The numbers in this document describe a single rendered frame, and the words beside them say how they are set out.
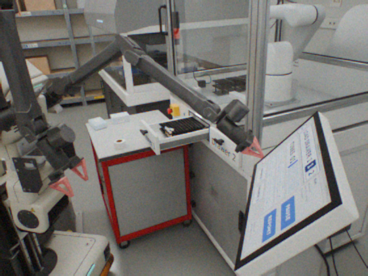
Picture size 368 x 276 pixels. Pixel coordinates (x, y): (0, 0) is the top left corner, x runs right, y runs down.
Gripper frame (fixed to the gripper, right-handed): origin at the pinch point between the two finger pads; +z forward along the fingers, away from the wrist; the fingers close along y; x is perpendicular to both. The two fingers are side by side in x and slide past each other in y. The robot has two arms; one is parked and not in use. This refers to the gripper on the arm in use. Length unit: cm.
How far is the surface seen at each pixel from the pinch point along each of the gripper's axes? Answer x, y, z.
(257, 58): -21.1, 20.0, -23.8
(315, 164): -20.1, -27.7, 2.8
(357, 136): -16, 63, 45
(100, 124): 91, 66, -74
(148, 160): 74, 48, -31
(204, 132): 33, 49, -17
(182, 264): 109, 32, 29
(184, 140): 41, 41, -23
